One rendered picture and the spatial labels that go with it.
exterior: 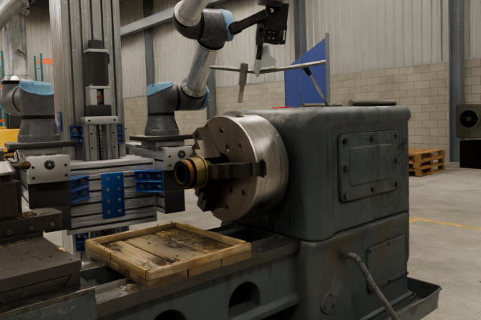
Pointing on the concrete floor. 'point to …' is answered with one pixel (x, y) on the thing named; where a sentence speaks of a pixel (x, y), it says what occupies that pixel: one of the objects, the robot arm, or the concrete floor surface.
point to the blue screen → (294, 86)
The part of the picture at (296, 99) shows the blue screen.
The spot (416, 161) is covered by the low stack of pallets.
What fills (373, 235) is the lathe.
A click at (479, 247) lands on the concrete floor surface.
